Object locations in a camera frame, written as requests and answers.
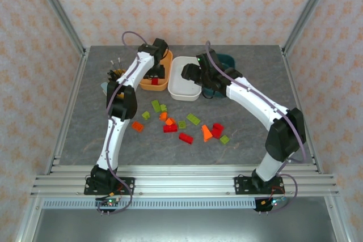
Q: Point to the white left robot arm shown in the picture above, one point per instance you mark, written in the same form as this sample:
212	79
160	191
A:
113	140

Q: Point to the right controller circuit board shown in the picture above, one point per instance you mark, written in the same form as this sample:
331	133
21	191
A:
273	202

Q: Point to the orange lego slope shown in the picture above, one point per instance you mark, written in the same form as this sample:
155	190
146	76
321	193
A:
206	134

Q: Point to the aluminium corner post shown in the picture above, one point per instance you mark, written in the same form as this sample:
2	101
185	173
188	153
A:
56	9
309	9

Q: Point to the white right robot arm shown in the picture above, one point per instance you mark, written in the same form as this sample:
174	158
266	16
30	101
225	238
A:
255	100

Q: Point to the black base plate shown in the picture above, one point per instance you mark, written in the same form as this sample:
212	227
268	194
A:
127	185
241	185

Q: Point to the long green lego brick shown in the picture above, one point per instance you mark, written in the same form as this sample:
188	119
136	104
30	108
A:
155	105

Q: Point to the controller circuit board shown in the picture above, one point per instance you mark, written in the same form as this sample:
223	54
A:
109	202
273	202

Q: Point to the red lego brick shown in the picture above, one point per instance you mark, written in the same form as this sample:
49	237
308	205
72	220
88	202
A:
218	127
216	134
155	81
185	138
170	129

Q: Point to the teal plastic container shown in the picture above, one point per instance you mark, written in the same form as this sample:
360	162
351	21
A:
229	62

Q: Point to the small orange lego brick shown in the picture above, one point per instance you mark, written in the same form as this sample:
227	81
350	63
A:
170	121
163	116

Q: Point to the aluminium side frame rail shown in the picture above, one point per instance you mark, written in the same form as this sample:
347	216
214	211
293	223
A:
68	106
300	97

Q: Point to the long green lego plate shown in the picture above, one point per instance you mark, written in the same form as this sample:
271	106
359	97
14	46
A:
193	119

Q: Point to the aluminium front frame beam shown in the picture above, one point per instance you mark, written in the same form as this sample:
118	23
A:
184	181

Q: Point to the light blue flat object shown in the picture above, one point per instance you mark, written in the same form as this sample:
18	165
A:
105	87

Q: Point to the green square lego with hole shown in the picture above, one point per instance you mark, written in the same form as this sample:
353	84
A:
181	124

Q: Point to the small green lego brick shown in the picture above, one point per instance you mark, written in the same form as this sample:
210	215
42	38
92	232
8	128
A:
163	108
146	115
224	139

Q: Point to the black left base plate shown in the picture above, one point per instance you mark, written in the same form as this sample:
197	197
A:
127	185

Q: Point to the black tool cup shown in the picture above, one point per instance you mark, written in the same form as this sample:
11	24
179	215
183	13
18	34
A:
114	74

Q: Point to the left controller circuit board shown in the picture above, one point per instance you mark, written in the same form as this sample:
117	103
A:
109	202

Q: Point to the orange plastic container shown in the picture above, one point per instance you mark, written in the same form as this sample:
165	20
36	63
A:
147	86

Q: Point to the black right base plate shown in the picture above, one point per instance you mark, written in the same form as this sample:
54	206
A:
241	185

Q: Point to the metal screwdriver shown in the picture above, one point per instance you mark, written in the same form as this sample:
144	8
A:
113	63
119	63

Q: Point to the white plastic container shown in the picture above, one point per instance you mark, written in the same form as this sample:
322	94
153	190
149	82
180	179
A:
181	89

